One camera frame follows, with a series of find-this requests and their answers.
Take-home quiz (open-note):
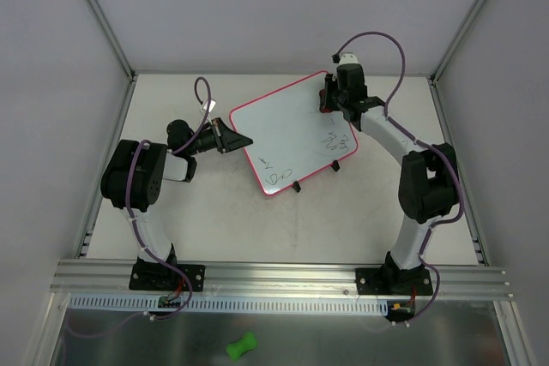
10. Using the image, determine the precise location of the red whiteboard eraser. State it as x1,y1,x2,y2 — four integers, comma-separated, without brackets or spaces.
319,89,333,113

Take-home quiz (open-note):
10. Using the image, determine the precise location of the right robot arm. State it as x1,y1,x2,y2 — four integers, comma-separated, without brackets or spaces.
319,63,460,294

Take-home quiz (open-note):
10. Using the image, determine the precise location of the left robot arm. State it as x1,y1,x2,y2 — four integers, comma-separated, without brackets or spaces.
100,117,253,289

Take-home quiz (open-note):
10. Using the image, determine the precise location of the pink framed whiteboard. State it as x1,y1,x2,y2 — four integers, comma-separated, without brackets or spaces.
229,70,359,196

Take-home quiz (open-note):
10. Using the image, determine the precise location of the right black board foot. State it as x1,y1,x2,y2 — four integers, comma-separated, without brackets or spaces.
331,160,341,172

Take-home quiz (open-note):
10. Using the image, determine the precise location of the black board foot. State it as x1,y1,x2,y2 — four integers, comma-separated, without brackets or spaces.
331,160,341,172
292,181,301,193

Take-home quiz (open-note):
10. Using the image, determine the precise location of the left black board foot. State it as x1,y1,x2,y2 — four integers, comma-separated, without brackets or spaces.
292,181,301,193

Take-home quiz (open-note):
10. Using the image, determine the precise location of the green dumbbell toy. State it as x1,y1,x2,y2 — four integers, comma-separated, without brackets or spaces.
226,332,258,362

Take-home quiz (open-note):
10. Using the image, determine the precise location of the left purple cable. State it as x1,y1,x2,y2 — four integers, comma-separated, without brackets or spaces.
63,76,215,338

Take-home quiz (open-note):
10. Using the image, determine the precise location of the purple cable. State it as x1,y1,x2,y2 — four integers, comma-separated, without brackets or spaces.
335,31,467,333
63,76,215,338

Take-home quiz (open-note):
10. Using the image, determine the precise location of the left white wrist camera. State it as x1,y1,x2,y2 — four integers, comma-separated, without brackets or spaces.
201,99,216,114

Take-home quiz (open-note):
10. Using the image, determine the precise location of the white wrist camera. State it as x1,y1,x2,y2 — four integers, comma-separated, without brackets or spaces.
201,99,216,114
332,52,359,65

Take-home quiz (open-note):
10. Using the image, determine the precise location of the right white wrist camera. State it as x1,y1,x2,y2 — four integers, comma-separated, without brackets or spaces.
332,52,359,65

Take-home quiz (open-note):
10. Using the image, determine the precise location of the right aluminium frame post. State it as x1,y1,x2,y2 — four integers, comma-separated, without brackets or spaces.
430,0,488,85

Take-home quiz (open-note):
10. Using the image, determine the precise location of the aluminium frame post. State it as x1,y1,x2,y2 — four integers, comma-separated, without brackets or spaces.
430,0,488,85
85,0,136,81

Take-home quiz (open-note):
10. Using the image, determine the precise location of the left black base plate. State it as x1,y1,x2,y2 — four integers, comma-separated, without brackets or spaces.
129,260,206,292

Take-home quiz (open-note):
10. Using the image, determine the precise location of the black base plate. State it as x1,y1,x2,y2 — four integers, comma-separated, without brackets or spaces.
354,266,433,297
129,260,206,292

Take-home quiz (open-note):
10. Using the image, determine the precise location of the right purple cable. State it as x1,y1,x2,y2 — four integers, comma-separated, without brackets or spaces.
335,31,467,333

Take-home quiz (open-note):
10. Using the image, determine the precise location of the white slotted cable duct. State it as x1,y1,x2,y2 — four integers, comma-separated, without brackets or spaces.
68,293,389,316

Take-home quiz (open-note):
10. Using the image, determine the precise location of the aluminium mounting rail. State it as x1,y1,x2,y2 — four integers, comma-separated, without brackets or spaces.
50,259,515,301

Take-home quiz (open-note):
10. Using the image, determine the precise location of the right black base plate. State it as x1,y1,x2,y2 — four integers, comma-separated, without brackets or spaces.
354,266,433,297

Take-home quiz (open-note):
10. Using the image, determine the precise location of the left aluminium frame post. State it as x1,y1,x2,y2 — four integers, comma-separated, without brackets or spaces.
85,0,136,81

